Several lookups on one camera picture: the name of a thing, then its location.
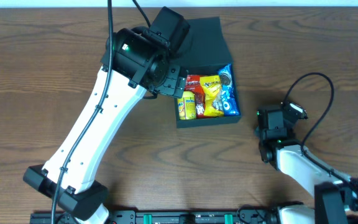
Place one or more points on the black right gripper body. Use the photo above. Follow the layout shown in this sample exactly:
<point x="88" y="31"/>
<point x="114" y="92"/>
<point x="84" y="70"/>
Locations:
<point x="272" y="134"/>

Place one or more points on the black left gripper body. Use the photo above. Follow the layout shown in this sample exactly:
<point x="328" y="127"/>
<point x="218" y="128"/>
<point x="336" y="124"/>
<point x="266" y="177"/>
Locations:
<point x="173" y="81"/>

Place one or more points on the red Hacks candy bag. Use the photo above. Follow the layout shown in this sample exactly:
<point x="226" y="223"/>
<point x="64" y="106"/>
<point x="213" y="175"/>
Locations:
<point x="193" y="85"/>

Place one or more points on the yellow Mentos gum bottle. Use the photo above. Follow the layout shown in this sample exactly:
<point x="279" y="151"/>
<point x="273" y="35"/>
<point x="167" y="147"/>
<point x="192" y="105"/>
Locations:
<point x="186" y="106"/>

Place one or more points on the yellow Hacks candy bag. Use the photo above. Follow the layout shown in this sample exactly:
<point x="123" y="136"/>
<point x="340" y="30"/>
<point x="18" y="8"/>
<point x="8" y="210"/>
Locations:
<point x="211" y="86"/>

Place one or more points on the blue Oreo cookie pack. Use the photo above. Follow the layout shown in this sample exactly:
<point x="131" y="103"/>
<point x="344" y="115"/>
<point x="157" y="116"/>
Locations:
<point x="227" y="92"/>

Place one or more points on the dark green box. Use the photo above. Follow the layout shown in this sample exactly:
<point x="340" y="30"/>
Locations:
<point x="203" y="52"/>

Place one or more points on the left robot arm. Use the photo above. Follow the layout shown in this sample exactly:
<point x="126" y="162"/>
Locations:
<point x="137" y="65"/>

